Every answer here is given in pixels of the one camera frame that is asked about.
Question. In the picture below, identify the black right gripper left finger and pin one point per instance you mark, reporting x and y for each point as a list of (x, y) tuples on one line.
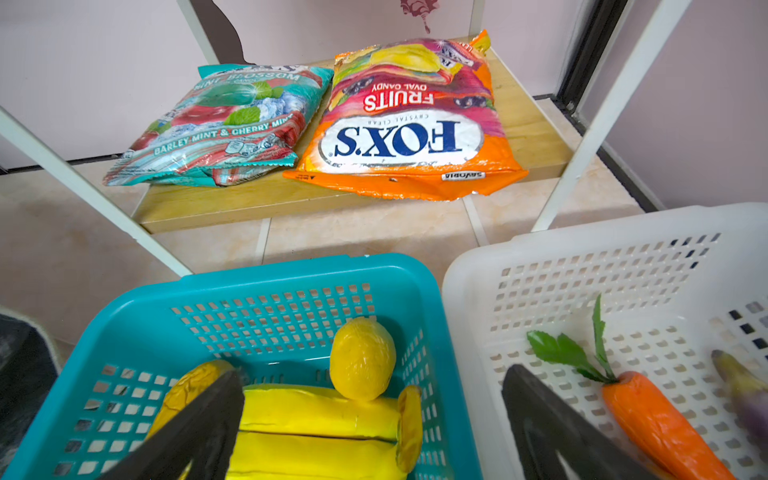
[(196, 444)]

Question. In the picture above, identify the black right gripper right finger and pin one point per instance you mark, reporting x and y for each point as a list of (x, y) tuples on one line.
[(550, 435)]

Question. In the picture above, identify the cream canvas grocery bag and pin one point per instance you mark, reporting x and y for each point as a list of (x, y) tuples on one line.
[(29, 367)]

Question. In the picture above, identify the lower teal candy bag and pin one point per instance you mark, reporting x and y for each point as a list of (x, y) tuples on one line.
[(238, 123)]

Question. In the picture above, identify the orange Fox's candy bag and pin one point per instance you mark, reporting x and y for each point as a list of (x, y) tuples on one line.
[(414, 119)]

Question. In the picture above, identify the wrinkled yellow mango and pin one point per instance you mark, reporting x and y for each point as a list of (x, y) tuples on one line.
[(190, 386)]

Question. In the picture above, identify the yellow banana pair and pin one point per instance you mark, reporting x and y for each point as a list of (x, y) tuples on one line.
[(295, 432)]

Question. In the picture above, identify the teal plastic basket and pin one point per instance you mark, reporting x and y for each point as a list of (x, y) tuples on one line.
[(275, 324)]

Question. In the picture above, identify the orange carrot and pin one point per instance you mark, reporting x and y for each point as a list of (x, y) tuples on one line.
[(641, 410)]

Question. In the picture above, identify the yellow lemon top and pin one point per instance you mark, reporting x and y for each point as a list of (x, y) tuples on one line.
[(362, 359)]

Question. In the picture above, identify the white plastic basket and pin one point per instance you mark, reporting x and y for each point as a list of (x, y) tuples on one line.
[(672, 286)]

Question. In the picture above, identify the dark purple eggplant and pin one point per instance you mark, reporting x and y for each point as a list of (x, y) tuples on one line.
[(748, 394)]

